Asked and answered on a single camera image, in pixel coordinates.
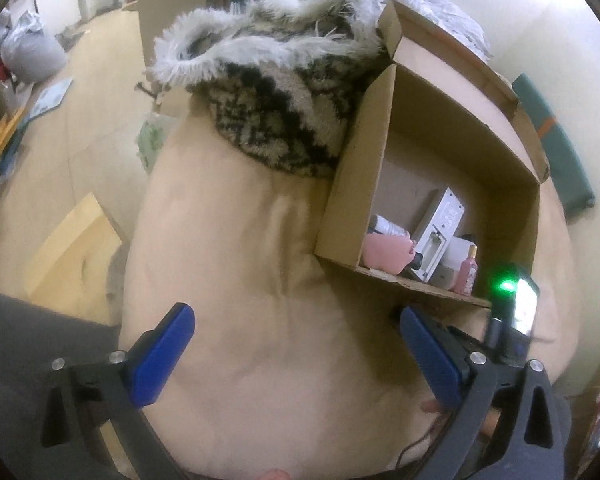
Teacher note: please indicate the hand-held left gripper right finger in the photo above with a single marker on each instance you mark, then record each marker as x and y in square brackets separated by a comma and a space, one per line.
[430, 360]

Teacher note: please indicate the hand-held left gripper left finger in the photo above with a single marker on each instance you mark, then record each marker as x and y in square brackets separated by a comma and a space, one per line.
[160, 360]

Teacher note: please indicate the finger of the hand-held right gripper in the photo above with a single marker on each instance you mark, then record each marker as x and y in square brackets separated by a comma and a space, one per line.
[452, 336]

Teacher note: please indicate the pink perfume bottle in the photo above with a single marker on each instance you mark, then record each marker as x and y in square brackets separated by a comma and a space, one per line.
[467, 275]

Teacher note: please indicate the pink soft toy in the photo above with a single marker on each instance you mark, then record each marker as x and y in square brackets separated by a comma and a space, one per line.
[380, 255]

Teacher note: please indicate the grey remote control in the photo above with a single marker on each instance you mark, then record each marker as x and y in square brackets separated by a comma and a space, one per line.
[442, 220]

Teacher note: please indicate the brown cardboard box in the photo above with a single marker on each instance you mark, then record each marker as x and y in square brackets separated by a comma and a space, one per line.
[455, 135]

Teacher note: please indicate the person's right hand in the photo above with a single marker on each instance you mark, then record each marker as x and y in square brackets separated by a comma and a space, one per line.
[432, 406]

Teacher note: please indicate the white charger adapter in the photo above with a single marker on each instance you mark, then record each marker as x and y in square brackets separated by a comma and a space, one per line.
[457, 250]

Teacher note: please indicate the white pill bottle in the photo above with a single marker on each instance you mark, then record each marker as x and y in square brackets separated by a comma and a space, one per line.
[392, 227]

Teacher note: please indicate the flat cardboard sheet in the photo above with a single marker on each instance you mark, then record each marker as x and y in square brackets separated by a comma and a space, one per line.
[75, 250]

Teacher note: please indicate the green cushion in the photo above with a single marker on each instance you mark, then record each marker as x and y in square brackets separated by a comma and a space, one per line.
[565, 160]

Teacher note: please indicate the green and white bag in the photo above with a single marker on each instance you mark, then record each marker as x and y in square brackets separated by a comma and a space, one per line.
[152, 142]

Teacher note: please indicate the wooden chair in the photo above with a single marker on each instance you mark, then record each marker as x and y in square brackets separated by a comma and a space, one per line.
[0, 135]

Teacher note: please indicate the furry patterned blanket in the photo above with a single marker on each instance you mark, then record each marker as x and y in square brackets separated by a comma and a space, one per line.
[280, 110]

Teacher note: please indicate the light blue booklet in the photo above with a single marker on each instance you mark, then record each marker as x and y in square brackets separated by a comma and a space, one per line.
[52, 96]

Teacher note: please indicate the white crumpled cloth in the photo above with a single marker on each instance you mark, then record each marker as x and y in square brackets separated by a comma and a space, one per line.
[430, 0]

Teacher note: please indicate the grey plastic bag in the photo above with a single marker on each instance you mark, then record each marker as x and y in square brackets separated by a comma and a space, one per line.
[30, 50]

